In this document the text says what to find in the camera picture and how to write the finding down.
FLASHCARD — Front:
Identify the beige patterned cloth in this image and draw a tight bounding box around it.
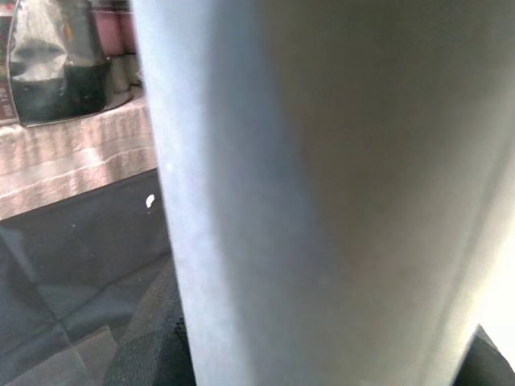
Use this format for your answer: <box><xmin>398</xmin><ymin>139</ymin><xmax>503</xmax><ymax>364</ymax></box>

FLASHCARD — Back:
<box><xmin>0</xmin><ymin>94</ymin><xmax>160</xmax><ymax>222</ymax></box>

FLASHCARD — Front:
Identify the white plastic table leg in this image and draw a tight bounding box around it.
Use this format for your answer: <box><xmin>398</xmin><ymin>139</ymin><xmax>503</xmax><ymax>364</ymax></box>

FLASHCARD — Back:
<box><xmin>130</xmin><ymin>0</ymin><xmax>515</xmax><ymax>386</ymax></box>

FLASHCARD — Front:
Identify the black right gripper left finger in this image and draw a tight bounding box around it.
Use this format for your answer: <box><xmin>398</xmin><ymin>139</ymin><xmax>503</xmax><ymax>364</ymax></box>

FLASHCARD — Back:
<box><xmin>104</xmin><ymin>261</ymin><xmax>198</xmax><ymax>386</ymax></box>

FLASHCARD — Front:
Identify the maroon plastic container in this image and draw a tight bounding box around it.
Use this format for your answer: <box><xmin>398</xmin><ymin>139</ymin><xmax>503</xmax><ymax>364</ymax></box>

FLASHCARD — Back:
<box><xmin>120</xmin><ymin>7</ymin><xmax>140</xmax><ymax>54</ymax></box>
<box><xmin>91</xmin><ymin>7</ymin><xmax>124</xmax><ymax>56</ymax></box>

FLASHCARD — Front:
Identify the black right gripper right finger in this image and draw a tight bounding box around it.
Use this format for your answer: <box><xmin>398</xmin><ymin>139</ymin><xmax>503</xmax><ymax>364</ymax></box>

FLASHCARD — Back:
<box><xmin>456</xmin><ymin>323</ymin><xmax>515</xmax><ymax>386</ymax></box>

